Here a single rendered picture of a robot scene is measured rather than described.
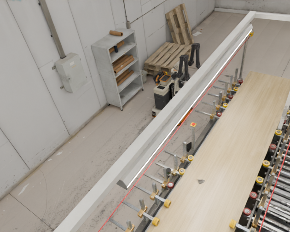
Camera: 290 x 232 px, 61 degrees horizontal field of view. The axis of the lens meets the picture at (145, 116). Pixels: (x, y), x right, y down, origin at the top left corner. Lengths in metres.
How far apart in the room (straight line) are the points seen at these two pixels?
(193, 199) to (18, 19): 3.47
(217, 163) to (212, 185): 0.34
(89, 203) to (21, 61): 3.30
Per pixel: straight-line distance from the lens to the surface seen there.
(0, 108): 4.39
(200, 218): 3.00
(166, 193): 3.38
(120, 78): 5.75
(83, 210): 1.38
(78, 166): 4.88
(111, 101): 5.76
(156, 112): 5.15
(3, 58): 4.23
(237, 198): 3.17
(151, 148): 1.63
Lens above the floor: 3.60
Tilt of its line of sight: 41 degrees down
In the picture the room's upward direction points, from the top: 9 degrees counter-clockwise
